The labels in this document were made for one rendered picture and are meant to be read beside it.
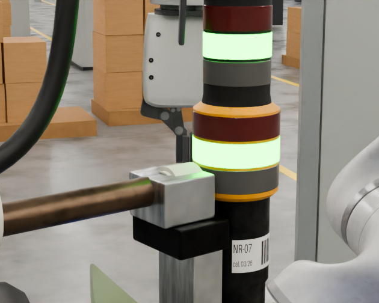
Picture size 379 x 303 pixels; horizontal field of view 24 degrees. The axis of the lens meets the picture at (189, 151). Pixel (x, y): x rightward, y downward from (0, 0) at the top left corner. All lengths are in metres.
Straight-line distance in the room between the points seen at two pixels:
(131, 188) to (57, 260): 4.50
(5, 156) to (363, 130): 2.00
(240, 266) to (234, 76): 0.09
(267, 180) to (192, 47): 0.50
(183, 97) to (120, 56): 7.69
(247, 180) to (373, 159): 0.80
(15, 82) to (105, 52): 1.03
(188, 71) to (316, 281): 0.39
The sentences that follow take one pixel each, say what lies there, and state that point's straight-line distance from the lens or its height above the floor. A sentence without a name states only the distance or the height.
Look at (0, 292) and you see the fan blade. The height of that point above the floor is 1.44.
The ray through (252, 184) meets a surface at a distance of 0.42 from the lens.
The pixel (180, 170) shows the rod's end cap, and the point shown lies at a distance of 0.41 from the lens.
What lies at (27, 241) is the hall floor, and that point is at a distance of 5.23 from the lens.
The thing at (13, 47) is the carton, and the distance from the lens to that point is 8.00.
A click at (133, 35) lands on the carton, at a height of 0.86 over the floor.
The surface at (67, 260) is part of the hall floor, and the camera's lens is 4.89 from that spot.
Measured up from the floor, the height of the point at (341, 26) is 1.46.
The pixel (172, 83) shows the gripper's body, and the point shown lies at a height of 1.51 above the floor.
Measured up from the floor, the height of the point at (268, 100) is 1.57.
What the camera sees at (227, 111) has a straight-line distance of 0.42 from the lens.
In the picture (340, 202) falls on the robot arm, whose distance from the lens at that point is 1.23.
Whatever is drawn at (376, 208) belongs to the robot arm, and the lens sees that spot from 1.18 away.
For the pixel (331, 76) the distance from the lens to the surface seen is 2.28.
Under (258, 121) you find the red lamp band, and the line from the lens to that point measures 0.42.
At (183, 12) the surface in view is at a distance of 0.42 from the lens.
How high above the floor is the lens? 1.64
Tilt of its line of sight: 13 degrees down
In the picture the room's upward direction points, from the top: straight up
